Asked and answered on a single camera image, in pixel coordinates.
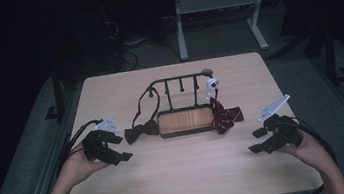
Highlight red striped bow tie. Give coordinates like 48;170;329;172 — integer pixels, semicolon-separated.
203;73;247;136

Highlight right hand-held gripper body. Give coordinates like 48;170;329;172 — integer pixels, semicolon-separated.
255;93;304;155

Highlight white metal desk frame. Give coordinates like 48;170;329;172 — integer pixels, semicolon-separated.
171;0;277;62

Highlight person's left hand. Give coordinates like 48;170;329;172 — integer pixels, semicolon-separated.
53;139;114;193

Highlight black floor cables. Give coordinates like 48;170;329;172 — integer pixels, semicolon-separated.
111;32;184;74

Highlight black bow tie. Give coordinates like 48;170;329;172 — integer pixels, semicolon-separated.
118;85;168;146

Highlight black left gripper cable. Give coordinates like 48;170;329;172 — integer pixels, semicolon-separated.
52;118;113;194

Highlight person's right hand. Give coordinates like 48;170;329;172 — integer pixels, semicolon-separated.
277;126;335;179

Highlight black hook rack wooden base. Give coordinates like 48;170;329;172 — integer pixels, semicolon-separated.
147;70;223;141

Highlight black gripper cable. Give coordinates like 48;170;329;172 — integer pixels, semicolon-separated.
283;114;342;194
52;118;113;194

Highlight black metal stand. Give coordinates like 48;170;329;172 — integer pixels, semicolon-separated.
317;25;344;87
38;66;70;124

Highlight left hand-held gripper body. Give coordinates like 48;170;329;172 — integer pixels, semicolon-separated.
79;115;125;170

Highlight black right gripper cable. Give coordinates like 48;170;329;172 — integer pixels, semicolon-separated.
283;114;342;194

